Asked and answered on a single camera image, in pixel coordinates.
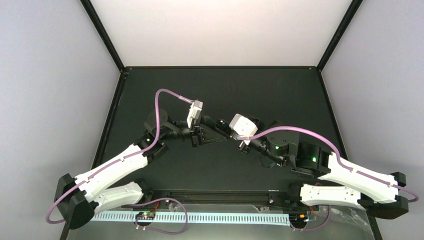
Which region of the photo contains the white slotted cable duct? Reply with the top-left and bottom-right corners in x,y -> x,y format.
91,210 -> 290,226

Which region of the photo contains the purple cable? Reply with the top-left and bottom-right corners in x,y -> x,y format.
233,125 -> 420,232
45,88 -> 195,225

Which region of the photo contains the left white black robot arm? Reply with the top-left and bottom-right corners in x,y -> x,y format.
51,106 -> 233,230

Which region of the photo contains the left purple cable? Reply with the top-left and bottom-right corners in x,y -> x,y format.
45,88 -> 195,225

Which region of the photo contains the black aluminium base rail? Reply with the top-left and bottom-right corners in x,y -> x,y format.
147,189 -> 295,206

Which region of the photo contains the left electronics board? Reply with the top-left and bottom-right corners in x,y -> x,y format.
135,211 -> 156,222

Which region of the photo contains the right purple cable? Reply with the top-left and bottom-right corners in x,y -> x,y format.
233,125 -> 420,232

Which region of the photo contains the left black frame post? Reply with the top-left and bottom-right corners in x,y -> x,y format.
80,0 -> 125,72

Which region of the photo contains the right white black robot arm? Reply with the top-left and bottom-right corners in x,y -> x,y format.
229,114 -> 409,220

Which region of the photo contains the electronics board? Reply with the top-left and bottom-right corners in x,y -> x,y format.
135,211 -> 156,222
289,214 -> 317,223

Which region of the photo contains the lilac earbud charging case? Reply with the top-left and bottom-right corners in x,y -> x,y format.
216,119 -> 232,135

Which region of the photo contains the clear plastic sheet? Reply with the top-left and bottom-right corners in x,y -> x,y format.
251,203 -> 375,240

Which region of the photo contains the right electronics board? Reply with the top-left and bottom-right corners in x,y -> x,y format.
289,214 -> 317,223

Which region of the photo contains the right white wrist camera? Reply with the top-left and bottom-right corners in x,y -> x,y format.
229,113 -> 258,145

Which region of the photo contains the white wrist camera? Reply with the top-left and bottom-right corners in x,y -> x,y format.
186,100 -> 203,129
229,113 -> 258,145

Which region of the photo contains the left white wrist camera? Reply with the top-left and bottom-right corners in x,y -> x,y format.
186,100 -> 203,129

